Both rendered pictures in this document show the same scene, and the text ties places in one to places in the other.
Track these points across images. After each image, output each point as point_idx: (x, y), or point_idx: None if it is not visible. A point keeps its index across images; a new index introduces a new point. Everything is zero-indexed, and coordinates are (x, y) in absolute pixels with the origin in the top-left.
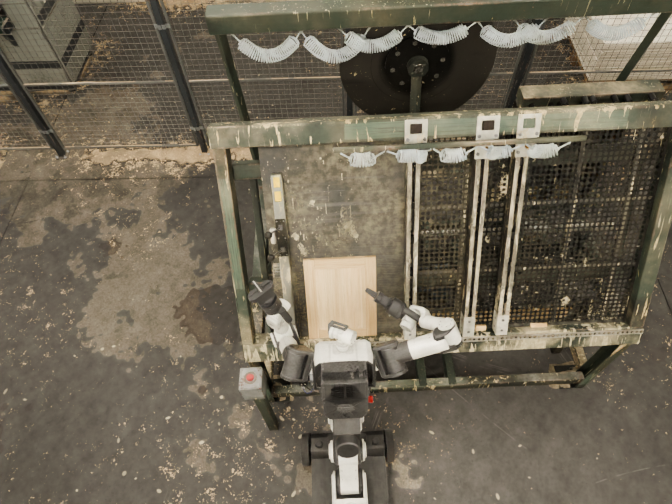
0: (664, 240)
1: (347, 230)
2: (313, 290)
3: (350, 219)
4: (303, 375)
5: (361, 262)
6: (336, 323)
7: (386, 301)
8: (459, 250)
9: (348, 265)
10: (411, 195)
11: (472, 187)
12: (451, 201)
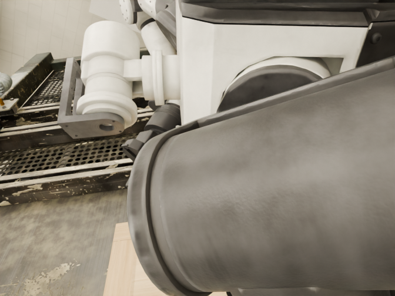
0: (141, 47)
1: (44, 286)
2: None
3: (22, 283)
4: (350, 74)
5: (123, 246)
6: (74, 112)
7: (141, 134)
8: (131, 138)
9: (125, 271)
10: (5, 184)
11: (39, 137)
12: (57, 157)
